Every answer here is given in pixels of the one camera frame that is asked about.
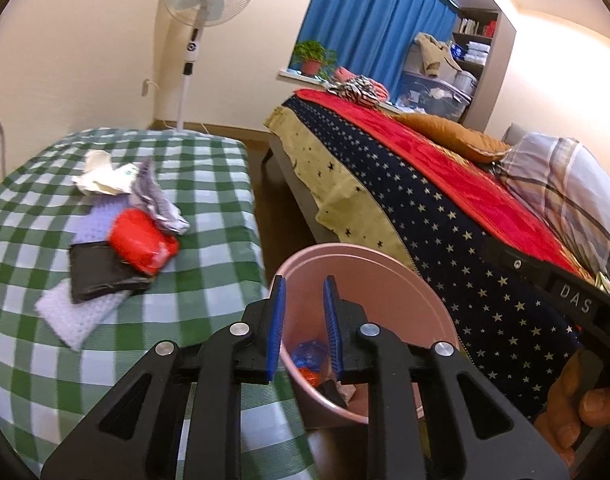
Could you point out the potted green plant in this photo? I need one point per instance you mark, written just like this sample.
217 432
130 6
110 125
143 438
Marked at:
312 66

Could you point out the black white striped cloth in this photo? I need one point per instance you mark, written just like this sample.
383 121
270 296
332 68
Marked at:
357 89

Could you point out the folded white towels stack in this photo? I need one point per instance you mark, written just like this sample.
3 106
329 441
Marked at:
472 52

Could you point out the clear storage box purple lid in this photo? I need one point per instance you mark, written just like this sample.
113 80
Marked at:
435 102

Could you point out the yellow star print sheet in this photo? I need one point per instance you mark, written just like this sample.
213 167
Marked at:
330 175

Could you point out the orange pillow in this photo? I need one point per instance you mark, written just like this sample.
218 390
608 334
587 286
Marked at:
450 135

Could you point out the clear plastic storage box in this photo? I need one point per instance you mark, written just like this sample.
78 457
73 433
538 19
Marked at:
415 62

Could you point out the pink plastic trash bin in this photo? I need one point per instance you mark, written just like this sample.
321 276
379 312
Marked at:
385 280

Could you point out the pink folded cloth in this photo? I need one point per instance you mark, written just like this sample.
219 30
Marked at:
342 74

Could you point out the blue plastic bag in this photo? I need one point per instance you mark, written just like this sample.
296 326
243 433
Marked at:
310 352

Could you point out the white window sill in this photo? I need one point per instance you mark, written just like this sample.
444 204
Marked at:
295 75

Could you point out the dark wooden bookshelf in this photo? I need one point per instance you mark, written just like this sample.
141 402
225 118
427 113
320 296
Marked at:
475 66

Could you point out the blue curtain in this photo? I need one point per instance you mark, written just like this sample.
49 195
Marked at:
370 15

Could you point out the row of books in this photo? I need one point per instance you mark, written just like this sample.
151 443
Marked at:
469 27

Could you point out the white bubble wrap sheet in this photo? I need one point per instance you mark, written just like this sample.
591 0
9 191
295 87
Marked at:
70 320

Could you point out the navy star print blanket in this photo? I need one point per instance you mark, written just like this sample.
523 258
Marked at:
435 240

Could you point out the plaid pillow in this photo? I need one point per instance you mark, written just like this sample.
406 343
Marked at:
560 185

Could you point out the lavender knitted cloth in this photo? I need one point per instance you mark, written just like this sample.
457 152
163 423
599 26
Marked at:
97 225

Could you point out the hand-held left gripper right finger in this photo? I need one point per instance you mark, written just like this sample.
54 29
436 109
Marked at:
332 330

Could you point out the orange plastic bag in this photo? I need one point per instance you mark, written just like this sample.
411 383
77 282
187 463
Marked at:
309 375

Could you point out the red plastic bag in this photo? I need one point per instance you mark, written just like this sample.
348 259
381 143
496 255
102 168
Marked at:
135 240

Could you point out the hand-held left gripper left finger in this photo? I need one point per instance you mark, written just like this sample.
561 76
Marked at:
276 330

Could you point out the green checked tablecloth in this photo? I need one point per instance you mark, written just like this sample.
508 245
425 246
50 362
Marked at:
210 210

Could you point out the bed with red blanket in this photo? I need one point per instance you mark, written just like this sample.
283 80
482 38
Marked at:
435 170

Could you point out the black plastic bag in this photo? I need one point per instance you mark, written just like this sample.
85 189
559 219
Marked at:
95 270

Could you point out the grey bed frame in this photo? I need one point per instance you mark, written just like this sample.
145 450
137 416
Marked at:
295 180

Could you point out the white wall socket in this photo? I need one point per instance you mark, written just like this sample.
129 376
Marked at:
145 89

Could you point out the beige jacket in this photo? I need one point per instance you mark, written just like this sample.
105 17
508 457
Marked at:
430 55

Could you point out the person's right hand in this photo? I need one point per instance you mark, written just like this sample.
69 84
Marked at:
560 410

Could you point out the white paper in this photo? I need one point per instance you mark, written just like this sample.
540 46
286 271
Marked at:
100 175

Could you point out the grey foil wrapper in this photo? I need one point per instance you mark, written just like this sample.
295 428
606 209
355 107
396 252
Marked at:
152 195

